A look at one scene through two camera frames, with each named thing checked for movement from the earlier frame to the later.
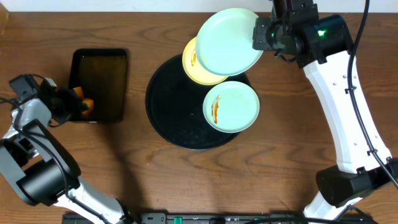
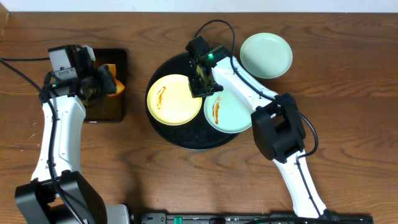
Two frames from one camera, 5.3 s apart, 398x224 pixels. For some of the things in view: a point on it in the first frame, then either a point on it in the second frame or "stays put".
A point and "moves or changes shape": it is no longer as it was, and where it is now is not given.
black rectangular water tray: [101, 73] stays put
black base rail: [220, 218] stays put
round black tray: [175, 107] stays put
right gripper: [261, 43] → [196, 92]
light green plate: [224, 42] → [266, 55]
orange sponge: [89, 102] → [119, 86]
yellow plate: [194, 68] moves or changes shape
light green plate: [231, 106] stays put
